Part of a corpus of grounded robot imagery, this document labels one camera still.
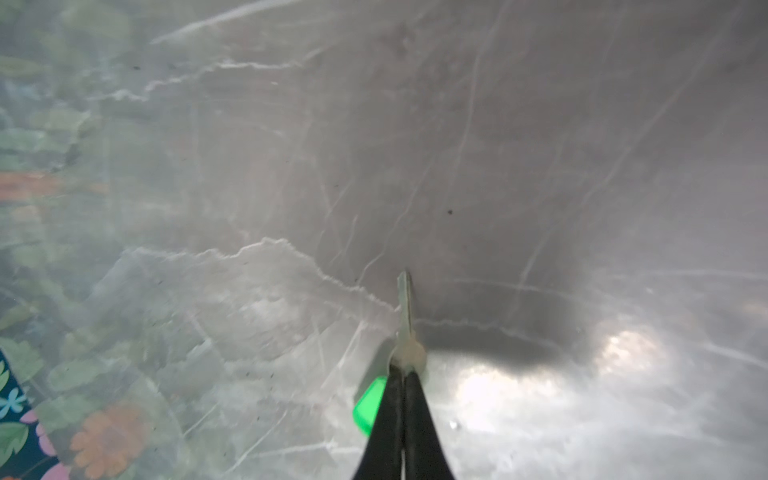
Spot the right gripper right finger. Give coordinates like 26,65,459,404
403,372,455,480

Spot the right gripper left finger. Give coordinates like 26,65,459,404
353,366,405,480

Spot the key with green cover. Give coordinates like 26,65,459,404
352,270,427,437

